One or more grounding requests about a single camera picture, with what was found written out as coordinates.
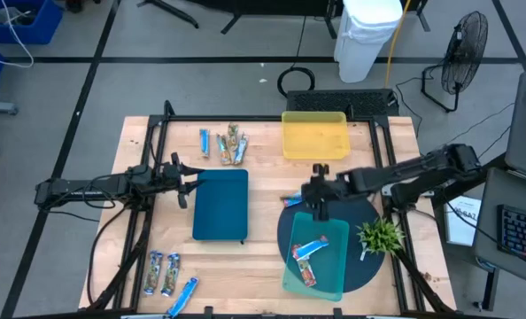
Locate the dark blue plastic bin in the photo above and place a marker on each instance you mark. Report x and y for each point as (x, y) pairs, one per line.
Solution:
(221, 204)

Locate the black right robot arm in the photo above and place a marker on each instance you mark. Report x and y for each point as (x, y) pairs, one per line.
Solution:
(400, 175)

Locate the black perforated metal case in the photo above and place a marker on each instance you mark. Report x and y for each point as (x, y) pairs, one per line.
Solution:
(334, 102)

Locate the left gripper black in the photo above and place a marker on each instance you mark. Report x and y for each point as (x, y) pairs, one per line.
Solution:
(172, 177)

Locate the white trash bin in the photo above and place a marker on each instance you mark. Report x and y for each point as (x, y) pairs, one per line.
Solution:
(365, 44)

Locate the small green potted plant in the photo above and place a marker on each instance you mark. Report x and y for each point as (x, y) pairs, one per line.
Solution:
(380, 237)

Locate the white paper sheet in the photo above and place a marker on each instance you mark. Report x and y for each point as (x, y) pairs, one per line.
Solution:
(462, 221)

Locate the black backlit keyboard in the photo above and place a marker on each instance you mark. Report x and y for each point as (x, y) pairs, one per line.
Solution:
(522, 232)

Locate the black floor fan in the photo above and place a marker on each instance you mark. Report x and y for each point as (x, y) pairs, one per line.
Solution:
(464, 53)

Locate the blue white granola bar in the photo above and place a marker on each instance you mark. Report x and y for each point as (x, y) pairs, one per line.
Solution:
(204, 142)
(183, 297)

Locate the teal translucent plastic bin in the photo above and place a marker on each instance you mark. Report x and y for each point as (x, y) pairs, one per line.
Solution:
(329, 266)

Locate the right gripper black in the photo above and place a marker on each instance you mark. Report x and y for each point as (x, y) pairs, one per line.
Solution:
(325, 190)

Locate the red green chocolate granola bar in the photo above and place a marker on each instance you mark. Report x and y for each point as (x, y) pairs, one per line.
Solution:
(307, 272)

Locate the dark round woven placemat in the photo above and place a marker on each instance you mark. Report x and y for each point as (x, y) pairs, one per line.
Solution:
(369, 274)

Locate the black aluminium table frame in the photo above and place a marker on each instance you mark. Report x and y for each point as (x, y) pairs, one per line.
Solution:
(263, 118)

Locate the black partition panel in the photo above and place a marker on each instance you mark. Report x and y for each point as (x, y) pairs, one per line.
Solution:
(170, 12)

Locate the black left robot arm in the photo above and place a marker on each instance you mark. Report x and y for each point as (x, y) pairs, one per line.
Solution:
(81, 188)

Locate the yellow translucent plastic bin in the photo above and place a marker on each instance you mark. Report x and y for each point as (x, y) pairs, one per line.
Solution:
(316, 135)

